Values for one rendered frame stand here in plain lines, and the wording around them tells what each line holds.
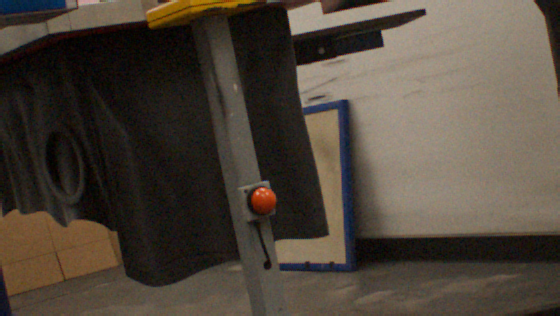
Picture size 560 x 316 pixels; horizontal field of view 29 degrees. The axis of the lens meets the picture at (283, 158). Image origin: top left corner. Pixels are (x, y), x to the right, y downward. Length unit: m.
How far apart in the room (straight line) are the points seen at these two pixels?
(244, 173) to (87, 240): 5.15
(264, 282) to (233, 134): 0.22
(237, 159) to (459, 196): 2.83
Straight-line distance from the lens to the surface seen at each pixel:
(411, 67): 4.38
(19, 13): 1.29
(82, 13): 1.67
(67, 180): 1.87
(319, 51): 3.02
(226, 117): 1.54
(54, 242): 6.59
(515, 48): 3.98
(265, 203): 1.51
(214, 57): 1.54
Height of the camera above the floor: 0.78
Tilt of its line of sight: 3 degrees down
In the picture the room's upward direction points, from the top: 12 degrees counter-clockwise
